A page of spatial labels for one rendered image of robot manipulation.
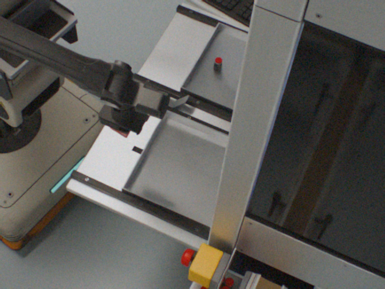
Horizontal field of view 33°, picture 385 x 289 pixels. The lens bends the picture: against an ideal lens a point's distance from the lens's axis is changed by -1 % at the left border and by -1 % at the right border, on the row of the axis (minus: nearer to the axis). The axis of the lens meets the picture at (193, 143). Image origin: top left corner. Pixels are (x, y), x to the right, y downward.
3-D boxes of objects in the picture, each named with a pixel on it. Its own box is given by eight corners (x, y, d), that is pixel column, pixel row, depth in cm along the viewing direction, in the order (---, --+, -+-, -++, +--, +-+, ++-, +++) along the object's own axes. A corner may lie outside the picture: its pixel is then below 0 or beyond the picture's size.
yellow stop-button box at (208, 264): (228, 265, 151) (231, 254, 145) (215, 292, 148) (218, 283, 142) (199, 252, 153) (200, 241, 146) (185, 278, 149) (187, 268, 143)
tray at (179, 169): (281, 164, 174) (283, 157, 171) (244, 248, 162) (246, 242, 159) (165, 116, 179) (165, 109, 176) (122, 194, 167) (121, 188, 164)
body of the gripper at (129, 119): (138, 137, 144) (137, 119, 138) (97, 120, 146) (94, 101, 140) (151, 114, 147) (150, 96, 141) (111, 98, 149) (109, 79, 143)
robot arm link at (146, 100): (112, 58, 130) (97, 98, 129) (167, 75, 128) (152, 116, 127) (124, 72, 141) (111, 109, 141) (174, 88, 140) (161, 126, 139)
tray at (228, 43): (323, 72, 189) (326, 65, 186) (293, 141, 177) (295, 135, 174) (217, 29, 195) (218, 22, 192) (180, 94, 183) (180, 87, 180)
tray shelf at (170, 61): (327, 63, 193) (329, 60, 192) (235, 268, 161) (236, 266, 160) (182, 6, 201) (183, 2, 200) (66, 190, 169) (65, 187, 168)
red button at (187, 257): (200, 257, 150) (201, 251, 147) (193, 272, 148) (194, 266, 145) (185, 250, 151) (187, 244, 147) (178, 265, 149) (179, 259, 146)
